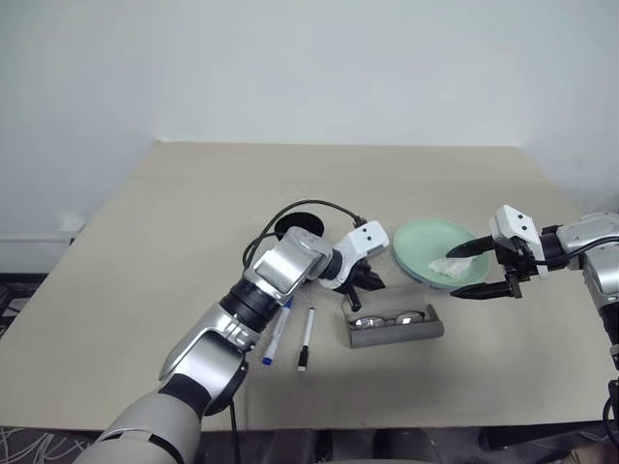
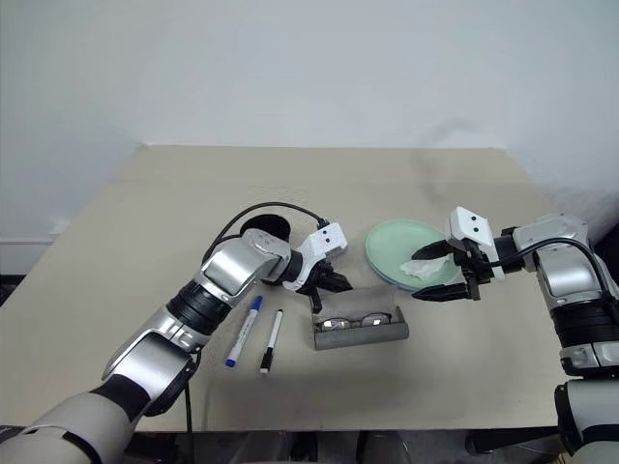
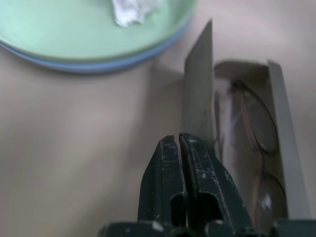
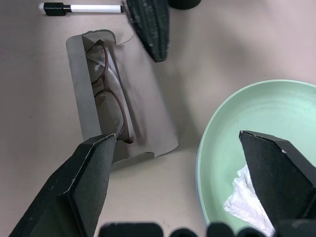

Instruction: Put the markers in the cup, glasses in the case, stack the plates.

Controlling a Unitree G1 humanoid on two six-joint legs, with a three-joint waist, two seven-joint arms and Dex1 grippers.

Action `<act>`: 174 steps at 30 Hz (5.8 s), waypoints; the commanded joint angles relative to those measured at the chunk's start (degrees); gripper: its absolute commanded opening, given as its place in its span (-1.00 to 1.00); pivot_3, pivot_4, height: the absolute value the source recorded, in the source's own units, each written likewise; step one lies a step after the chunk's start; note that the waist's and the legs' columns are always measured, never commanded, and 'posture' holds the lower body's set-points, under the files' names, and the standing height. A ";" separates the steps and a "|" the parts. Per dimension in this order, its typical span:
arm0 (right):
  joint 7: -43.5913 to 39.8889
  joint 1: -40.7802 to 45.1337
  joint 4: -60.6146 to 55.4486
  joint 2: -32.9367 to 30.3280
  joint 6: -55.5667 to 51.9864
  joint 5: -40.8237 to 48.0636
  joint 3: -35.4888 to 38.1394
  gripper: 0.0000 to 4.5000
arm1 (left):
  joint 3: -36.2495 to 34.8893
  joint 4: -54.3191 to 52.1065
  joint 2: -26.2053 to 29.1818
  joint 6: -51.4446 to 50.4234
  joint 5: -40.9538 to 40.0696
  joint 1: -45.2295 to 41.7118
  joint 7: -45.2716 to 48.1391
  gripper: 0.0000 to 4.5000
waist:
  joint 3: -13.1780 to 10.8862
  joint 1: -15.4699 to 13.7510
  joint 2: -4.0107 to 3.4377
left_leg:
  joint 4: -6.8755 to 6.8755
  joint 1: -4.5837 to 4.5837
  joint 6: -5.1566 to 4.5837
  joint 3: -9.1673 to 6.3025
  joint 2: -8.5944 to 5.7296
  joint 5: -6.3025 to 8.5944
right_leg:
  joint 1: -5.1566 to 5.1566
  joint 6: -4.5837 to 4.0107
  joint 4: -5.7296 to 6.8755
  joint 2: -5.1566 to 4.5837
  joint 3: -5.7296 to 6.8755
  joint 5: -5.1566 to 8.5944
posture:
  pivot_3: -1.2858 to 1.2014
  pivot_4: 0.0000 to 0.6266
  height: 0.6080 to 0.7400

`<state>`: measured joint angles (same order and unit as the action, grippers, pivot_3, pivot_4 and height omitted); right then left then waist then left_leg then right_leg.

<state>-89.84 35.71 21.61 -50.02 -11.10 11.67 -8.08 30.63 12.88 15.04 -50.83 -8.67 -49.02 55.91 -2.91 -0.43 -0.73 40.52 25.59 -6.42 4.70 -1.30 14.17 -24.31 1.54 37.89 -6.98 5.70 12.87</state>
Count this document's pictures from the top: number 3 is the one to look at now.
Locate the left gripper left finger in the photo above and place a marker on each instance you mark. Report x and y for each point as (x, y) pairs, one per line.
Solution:
(163, 177)

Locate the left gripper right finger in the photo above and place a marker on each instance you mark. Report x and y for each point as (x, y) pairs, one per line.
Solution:
(209, 185)

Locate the round dark-framed glasses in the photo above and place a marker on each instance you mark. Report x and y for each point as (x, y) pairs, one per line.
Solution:
(261, 123)

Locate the grey glasses case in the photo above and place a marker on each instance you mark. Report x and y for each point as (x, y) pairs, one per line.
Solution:
(197, 86)

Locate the white tissue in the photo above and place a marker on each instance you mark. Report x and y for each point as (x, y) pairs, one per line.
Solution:
(128, 12)

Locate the light green plate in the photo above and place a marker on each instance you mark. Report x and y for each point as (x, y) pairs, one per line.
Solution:
(61, 29)

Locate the light blue plate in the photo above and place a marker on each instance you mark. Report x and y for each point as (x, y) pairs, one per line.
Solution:
(98, 67)

